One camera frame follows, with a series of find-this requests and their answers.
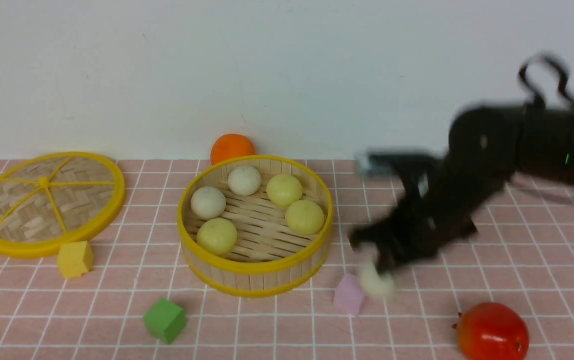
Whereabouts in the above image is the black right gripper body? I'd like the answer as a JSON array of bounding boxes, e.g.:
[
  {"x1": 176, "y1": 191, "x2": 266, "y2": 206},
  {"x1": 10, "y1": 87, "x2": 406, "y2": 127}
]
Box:
[{"x1": 349, "y1": 185, "x2": 480, "y2": 275}]

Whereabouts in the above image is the white bun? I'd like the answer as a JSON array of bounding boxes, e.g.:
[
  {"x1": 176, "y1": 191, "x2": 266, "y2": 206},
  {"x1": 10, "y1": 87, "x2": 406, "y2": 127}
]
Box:
[
  {"x1": 227, "y1": 165, "x2": 262, "y2": 196},
  {"x1": 357, "y1": 262, "x2": 396, "y2": 299},
  {"x1": 190, "y1": 186, "x2": 227, "y2": 221}
]

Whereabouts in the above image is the yellow bun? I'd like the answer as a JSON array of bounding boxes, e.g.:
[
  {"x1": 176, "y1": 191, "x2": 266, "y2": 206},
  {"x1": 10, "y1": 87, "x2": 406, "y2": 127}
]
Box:
[
  {"x1": 196, "y1": 218, "x2": 237, "y2": 257},
  {"x1": 266, "y1": 174, "x2": 304, "y2": 208},
  {"x1": 285, "y1": 199, "x2": 325, "y2": 236}
]

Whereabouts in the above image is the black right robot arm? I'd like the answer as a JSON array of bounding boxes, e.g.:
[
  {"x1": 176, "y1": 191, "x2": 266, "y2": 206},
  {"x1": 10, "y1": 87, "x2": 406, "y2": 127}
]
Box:
[{"x1": 349, "y1": 105, "x2": 574, "y2": 275}]

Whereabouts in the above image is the yellow rimmed bamboo steamer tray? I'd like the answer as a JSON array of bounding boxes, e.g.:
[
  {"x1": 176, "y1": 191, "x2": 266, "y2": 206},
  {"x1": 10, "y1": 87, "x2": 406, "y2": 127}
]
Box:
[{"x1": 177, "y1": 155, "x2": 333, "y2": 297}]

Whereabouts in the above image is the yellow rimmed bamboo steamer lid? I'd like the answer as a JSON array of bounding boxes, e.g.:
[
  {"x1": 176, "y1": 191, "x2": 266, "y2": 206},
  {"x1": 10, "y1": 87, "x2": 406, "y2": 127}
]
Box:
[{"x1": 0, "y1": 152, "x2": 126, "y2": 259}]

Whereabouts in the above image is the pink foam cube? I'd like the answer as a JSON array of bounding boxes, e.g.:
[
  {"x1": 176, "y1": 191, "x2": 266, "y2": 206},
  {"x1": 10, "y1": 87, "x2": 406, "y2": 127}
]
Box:
[{"x1": 332, "y1": 272, "x2": 366, "y2": 317}]

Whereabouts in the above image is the pink checkered tablecloth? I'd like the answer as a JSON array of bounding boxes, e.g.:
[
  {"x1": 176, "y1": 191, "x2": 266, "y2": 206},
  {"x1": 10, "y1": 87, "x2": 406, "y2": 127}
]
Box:
[{"x1": 0, "y1": 159, "x2": 574, "y2": 360}]

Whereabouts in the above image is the red tomato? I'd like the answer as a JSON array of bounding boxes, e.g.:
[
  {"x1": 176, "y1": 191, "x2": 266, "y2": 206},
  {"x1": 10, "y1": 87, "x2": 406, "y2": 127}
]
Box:
[{"x1": 452, "y1": 301, "x2": 530, "y2": 360}]

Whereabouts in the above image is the orange fruit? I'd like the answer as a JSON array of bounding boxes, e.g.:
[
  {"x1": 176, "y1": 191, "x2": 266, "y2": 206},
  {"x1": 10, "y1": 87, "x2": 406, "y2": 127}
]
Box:
[{"x1": 210, "y1": 133, "x2": 256, "y2": 166}]

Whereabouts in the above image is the green foam cube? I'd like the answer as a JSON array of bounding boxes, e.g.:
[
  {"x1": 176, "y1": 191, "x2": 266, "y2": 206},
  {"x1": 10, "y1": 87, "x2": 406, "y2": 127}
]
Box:
[{"x1": 143, "y1": 297, "x2": 187, "y2": 345}]

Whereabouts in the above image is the yellow foam cube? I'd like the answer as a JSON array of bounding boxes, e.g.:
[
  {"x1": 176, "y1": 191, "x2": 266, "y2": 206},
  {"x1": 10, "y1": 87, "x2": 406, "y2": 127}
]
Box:
[{"x1": 57, "y1": 241, "x2": 94, "y2": 279}]

